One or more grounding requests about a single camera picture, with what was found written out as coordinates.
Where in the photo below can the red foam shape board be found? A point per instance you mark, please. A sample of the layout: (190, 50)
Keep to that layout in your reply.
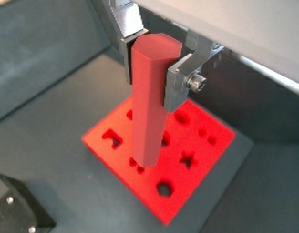
(194, 143)

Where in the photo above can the black curved cradle stand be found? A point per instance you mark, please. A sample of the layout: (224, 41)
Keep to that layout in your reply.
(21, 213)

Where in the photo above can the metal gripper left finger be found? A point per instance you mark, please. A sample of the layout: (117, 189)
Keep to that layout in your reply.
(130, 25)

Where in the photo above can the red hexagonal prism bar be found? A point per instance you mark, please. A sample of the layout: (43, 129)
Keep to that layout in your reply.
(154, 52)

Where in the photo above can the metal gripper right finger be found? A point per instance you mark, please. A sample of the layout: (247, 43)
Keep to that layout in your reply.
(183, 74)

